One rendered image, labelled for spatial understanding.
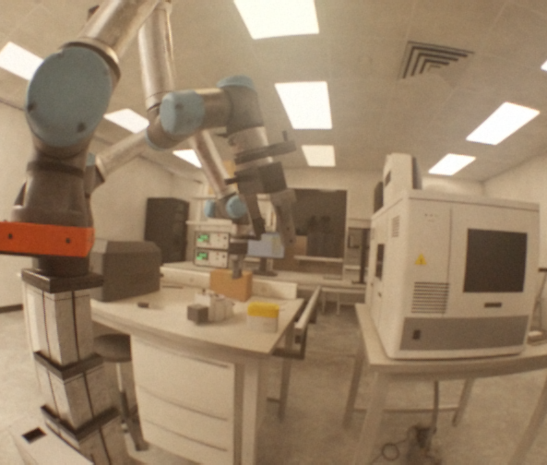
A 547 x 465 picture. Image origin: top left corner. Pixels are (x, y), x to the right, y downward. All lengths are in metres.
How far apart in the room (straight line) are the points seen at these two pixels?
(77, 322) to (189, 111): 0.53
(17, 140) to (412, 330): 4.50
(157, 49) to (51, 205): 0.37
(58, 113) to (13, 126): 4.03
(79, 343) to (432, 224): 1.01
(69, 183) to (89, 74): 0.19
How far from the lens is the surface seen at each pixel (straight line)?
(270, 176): 0.48
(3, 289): 4.34
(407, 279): 0.85
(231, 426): 1.19
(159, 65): 0.61
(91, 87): 0.37
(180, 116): 0.44
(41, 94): 0.37
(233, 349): 0.94
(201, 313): 1.10
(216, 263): 3.09
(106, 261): 1.37
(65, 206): 0.47
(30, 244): 0.46
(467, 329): 0.96
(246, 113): 0.51
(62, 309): 0.67
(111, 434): 0.87
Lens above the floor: 1.26
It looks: 2 degrees up
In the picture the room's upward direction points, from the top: 4 degrees clockwise
